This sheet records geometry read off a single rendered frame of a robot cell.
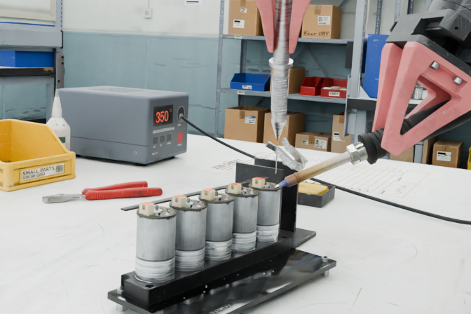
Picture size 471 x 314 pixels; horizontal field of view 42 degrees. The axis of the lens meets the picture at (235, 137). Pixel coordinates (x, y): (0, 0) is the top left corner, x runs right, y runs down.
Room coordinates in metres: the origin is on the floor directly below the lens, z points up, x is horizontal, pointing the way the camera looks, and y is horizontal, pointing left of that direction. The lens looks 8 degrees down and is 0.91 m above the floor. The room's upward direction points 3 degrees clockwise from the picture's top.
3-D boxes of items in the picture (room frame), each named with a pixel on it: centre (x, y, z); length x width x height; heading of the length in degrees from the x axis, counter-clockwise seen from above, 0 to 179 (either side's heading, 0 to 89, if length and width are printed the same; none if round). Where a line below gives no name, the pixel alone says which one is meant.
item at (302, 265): (0.40, 0.00, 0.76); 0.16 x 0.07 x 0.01; 141
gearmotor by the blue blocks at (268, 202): (0.45, -0.02, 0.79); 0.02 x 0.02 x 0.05
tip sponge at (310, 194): (0.67, -0.07, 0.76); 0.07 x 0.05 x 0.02; 66
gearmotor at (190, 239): (0.39, 0.03, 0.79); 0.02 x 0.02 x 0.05
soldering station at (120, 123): (0.87, 0.16, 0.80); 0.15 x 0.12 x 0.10; 67
